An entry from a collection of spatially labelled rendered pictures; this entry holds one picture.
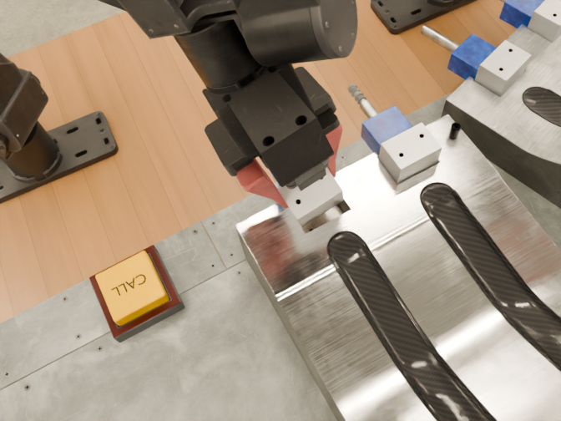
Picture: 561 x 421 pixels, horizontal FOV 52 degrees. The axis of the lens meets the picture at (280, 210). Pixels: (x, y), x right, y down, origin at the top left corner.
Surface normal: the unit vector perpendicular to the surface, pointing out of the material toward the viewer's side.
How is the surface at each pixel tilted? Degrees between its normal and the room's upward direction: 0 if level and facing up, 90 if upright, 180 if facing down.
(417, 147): 0
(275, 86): 24
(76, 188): 0
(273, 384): 0
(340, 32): 68
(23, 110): 90
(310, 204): 18
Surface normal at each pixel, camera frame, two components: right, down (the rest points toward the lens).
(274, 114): -0.40, -0.60
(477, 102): -0.07, -0.44
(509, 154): -0.69, 0.66
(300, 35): -0.40, 0.68
